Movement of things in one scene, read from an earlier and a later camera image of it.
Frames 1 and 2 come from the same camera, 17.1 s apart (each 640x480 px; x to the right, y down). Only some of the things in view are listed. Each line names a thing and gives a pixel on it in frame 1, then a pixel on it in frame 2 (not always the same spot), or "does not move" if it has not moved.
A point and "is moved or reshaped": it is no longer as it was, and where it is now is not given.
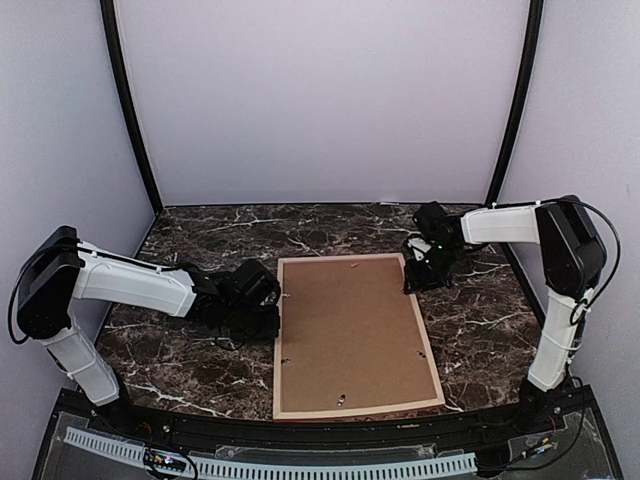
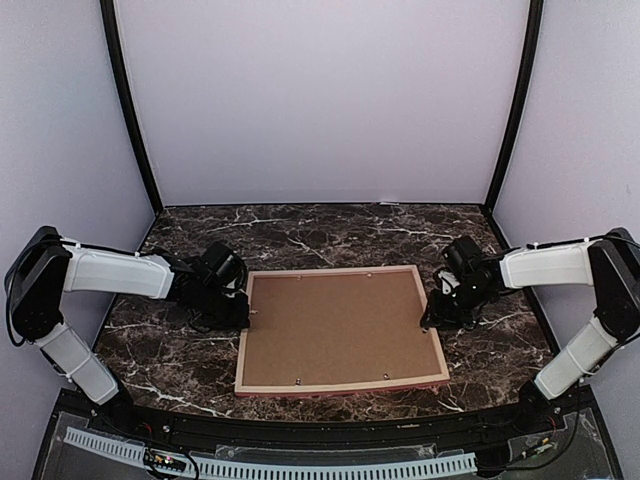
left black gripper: [265, 336] -> [239, 321]
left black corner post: [108, 13] does not move
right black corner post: [531, 56] does not move
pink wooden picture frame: [276, 407] -> [277, 389]
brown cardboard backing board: [348, 336] is moved or reshaped
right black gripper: [418, 282] -> [439, 317]
